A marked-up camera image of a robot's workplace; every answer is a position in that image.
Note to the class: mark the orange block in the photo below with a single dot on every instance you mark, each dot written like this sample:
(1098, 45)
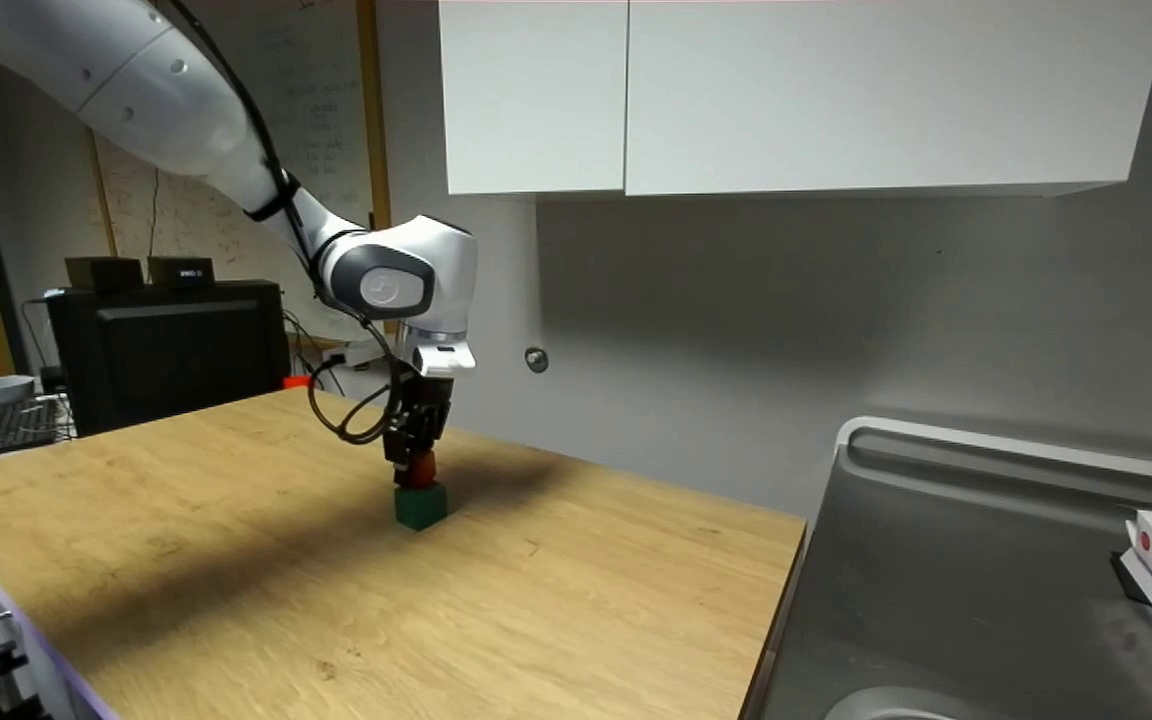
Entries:
(420, 470)

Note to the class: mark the round wall outlet right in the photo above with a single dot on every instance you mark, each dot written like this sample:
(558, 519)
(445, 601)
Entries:
(537, 356)

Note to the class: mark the white wall cabinet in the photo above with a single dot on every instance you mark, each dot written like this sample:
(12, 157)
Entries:
(710, 98)

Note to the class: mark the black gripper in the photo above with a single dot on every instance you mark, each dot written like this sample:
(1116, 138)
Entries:
(417, 423)

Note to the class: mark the black box on table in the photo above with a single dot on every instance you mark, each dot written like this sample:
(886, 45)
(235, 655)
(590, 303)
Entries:
(137, 351)

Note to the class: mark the black keyboard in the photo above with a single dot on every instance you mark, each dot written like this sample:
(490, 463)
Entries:
(26, 426)

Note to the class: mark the green block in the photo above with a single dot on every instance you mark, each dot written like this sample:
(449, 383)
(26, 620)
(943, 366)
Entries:
(420, 505)

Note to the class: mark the steel sink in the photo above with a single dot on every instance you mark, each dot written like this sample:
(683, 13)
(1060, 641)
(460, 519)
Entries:
(965, 578)

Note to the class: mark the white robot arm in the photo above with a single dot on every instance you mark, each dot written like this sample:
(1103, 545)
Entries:
(159, 90)

